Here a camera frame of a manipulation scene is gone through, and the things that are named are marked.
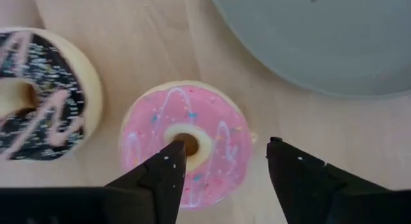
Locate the grey round plate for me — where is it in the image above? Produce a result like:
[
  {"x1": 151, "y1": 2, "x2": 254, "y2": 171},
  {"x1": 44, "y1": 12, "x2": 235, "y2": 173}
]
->
[{"x1": 210, "y1": 0, "x2": 411, "y2": 98}]

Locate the large pink donut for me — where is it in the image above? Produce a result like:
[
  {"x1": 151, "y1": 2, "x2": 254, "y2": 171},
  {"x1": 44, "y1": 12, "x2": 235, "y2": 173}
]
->
[{"x1": 118, "y1": 80, "x2": 258, "y2": 209}]

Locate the large chocolate donut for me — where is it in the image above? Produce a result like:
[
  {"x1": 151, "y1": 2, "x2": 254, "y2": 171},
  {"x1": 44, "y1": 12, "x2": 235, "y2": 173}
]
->
[{"x1": 0, "y1": 27, "x2": 103, "y2": 161}]

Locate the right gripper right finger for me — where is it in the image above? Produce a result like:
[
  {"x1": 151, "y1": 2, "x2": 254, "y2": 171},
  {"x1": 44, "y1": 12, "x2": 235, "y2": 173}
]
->
[{"x1": 265, "y1": 136, "x2": 388, "y2": 224}]

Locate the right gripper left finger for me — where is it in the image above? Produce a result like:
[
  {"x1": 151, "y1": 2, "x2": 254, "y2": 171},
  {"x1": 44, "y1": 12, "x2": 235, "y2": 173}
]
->
[{"x1": 105, "y1": 140, "x2": 188, "y2": 224}]

